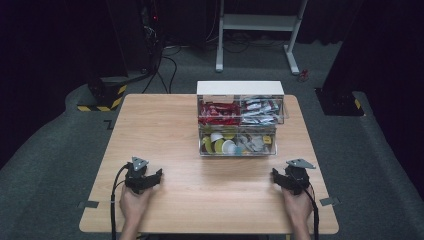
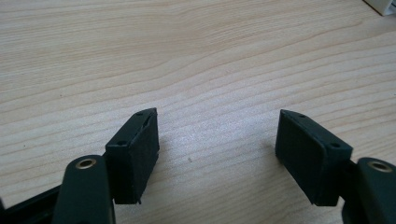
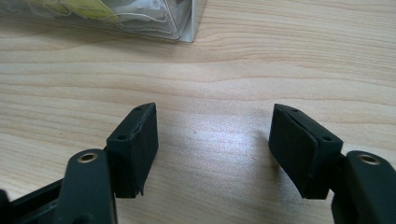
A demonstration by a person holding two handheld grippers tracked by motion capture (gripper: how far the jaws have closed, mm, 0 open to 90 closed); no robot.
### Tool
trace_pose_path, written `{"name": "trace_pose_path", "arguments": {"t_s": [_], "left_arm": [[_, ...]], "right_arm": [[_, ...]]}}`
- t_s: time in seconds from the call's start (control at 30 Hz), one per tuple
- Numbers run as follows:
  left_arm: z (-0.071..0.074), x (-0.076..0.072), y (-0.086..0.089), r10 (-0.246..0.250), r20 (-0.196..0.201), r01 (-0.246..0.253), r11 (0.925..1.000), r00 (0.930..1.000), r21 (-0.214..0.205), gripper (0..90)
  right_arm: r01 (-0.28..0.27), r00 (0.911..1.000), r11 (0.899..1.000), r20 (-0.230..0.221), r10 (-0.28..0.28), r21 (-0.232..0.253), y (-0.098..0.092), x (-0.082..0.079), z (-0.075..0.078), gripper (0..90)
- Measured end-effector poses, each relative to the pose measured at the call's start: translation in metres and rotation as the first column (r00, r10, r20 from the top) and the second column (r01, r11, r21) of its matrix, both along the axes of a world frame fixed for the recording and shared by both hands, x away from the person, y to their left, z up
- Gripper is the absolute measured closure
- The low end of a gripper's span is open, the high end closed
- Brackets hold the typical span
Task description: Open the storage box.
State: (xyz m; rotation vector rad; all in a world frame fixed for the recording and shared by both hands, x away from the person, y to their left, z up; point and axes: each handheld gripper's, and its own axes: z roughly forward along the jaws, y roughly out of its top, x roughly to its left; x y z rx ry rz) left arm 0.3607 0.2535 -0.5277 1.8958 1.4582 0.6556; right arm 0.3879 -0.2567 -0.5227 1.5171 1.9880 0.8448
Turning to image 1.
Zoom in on black yellow striped stand base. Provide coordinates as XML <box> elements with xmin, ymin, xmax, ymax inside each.
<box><xmin>77</xmin><ymin>76</ymin><xmax>129</xmax><ymax>113</ymax></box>

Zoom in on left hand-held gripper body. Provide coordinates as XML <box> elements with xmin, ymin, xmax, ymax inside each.
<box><xmin>124</xmin><ymin>156</ymin><xmax>150</xmax><ymax>195</ymax></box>

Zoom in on pile of clear sachets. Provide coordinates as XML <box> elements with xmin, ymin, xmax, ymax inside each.
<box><xmin>237</xmin><ymin>133</ymin><xmax>274</xmax><ymax>155</ymax></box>

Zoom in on wide clear drawer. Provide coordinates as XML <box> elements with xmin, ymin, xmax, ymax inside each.
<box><xmin>198</xmin><ymin>124</ymin><xmax>278</xmax><ymax>157</ymax></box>

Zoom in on pile of silver stick packets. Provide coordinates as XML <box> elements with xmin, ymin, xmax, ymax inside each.
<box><xmin>241</xmin><ymin>97</ymin><xmax>282</xmax><ymax>125</ymax></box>

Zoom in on pile of small lidded cups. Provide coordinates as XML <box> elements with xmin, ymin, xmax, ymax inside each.
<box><xmin>200</xmin><ymin>128</ymin><xmax>239</xmax><ymax>155</ymax></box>

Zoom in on clear drawer with silver packets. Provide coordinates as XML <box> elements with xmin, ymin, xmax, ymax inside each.
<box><xmin>239</xmin><ymin>94</ymin><xmax>286</xmax><ymax>126</ymax></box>

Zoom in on person's right hand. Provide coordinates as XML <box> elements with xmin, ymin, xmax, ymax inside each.
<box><xmin>281</xmin><ymin>184</ymin><xmax>315</xmax><ymax>232</ymax></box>

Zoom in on black floor cables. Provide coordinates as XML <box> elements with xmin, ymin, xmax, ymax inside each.
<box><xmin>141</xmin><ymin>31</ymin><xmax>288</xmax><ymax>95</ymax></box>

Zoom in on grey tape piece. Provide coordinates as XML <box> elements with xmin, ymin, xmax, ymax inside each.
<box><xmin>77</xmin><ymin>200</ymin><xmax>100</xmax><ymax>210</ymax></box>
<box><xmin>319</xmin><ymin>196</ymin><xmax>341</xmax><ymax>207</ymax></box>

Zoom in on white metal stand frame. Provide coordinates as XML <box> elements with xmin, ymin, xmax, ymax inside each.
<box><xmin>215</xmin><ymin>0</ymin><xmax>310</xmax><ymax>76</ymax></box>

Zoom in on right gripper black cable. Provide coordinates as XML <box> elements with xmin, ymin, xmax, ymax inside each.
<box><xmin>302</xmin><ymin>181</ymin><xmax>320</xmax><ymax>240</ymax></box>

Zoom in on dark equipment rack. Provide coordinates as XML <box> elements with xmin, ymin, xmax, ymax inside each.
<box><xmin>109</xmin><ymin>0</ymin><xmax>164</xmax><ymax>76</ymax></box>

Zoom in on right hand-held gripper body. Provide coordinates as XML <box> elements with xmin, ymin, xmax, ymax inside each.
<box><xmin>284</xmin><ymin>158</ymin><xmax>316</xmax><ymax>196</ymax></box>

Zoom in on white-topped clear drawer organizer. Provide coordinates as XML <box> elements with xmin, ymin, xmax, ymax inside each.
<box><xmin>196</xmin><ymin>80</ymin><xmax>286</xmax><ymax>158</ymax></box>

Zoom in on pile of red stick packets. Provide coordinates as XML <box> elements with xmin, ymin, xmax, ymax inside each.
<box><xmin>199</xmin><ymin>101</ymin><xmax>241</xmax><ymax>126</ymax></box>

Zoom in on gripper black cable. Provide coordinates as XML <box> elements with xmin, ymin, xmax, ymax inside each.
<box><xmin>110</xmin><ymin>162</ymin><xmax>132</xmax><ymax>240</ymax></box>
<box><xmin>302</xmin><ymin>181</ymin><xmax>320</xmax><ymax>240</ymax></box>

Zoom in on clear drawer with red packets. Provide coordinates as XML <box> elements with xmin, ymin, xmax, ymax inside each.
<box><xmin>197</xmin><ymin>94</ymin><xmax>242</xmax><ymax>127</ymax></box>

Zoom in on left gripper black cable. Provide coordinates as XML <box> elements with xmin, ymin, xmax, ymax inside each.
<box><xmin>110</xmin><ymin>162</ymin><xmax>132</xmax><ymax>240</ymax></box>

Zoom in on person's left hand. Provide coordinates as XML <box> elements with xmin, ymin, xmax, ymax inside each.
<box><xmin>119</xmin><ymin>183</ymin><xmax>155</xmax><ymax>231</ymax></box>

